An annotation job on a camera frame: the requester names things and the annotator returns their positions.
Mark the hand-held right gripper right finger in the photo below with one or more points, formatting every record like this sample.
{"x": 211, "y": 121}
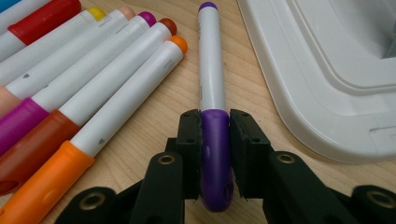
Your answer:
{"x": 280, "y": 186}

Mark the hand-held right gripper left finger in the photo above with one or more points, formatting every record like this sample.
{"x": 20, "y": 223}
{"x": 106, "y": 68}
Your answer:
{"x": 162, "y": 186}

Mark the orange marker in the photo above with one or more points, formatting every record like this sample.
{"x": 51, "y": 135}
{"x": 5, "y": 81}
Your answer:
{"x": 124, "y": 102}

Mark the brown red marker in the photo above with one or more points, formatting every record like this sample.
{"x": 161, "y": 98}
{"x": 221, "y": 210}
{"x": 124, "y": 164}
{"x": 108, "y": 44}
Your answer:
{"x": 109, "y": 79}

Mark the purple marker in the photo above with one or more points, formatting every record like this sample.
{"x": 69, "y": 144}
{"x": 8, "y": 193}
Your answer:
{"x": 211, "y": 62}

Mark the magenta marker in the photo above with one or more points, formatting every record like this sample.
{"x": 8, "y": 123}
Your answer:
{"x": 93, "y": 62}

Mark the peach marker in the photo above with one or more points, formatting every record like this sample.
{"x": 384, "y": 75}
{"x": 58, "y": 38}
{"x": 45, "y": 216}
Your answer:
{"x": 68, "y": 51}

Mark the yellow marker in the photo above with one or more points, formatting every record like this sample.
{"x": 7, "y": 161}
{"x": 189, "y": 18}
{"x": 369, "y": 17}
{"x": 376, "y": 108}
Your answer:
{"x": 53, "y": 39}

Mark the dark green marker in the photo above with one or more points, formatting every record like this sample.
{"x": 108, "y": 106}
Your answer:
{"x": 21, "y": 15}

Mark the light blue marker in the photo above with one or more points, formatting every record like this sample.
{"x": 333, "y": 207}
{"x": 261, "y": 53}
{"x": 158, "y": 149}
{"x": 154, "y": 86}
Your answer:
{"x": 6, "y": 3}

